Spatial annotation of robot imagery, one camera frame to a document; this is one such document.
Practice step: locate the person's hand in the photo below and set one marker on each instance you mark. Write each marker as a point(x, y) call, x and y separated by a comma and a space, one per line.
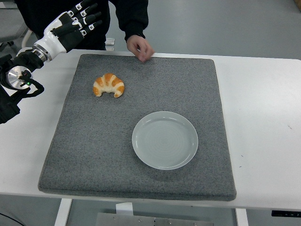
point(138, 47)

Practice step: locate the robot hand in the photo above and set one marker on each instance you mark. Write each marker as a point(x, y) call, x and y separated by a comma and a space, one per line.
point(55, 44)

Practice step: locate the grey office chair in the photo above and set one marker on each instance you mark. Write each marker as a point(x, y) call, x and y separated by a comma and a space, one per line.
point(9, 23)

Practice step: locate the person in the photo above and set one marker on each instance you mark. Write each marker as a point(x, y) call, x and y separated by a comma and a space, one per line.
point(128, 14)

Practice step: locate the croissant bread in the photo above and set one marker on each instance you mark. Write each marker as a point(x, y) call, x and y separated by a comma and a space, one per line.
point(108, 82)

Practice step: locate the silver floor socket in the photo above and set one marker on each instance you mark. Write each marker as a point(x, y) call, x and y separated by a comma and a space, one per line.
point(110, 42)

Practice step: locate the grey felt mat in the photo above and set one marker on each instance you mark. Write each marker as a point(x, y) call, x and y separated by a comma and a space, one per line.
point(98, 146)

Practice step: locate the white table leg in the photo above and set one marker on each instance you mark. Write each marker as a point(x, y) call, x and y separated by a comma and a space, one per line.
point(63, 212)
point(242, 217)

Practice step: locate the grey metal plate with screws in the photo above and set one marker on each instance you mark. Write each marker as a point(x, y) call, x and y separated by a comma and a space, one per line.
point(141, 220)

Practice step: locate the pale grey round plate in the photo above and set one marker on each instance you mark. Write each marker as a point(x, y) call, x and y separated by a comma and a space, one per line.
point(164, 141)

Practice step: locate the black table control panel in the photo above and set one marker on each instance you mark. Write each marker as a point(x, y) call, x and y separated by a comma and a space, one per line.
point(285, 213)

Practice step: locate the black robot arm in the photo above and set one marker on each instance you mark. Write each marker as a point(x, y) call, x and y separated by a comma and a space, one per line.
point(23, 61)

